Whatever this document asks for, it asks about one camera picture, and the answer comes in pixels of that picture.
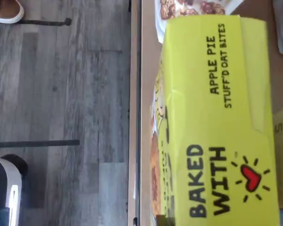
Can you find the brown shoe white sole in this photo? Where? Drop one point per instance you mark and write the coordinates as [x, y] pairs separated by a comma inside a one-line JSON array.
[[4, 10]]

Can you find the thin black floor rod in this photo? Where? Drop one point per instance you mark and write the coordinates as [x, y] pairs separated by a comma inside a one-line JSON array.
[[37, 144], [44, 22]]

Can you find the dark rounded mobile base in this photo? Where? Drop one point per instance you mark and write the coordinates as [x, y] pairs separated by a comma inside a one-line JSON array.
[[2, 183]]

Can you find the black metal shelf frame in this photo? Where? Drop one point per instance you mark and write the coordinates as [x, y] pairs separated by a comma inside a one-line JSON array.
[[139, 94]]

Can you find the yellow apple pie box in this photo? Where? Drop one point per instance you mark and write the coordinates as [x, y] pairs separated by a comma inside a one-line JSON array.
[[214, 122]]

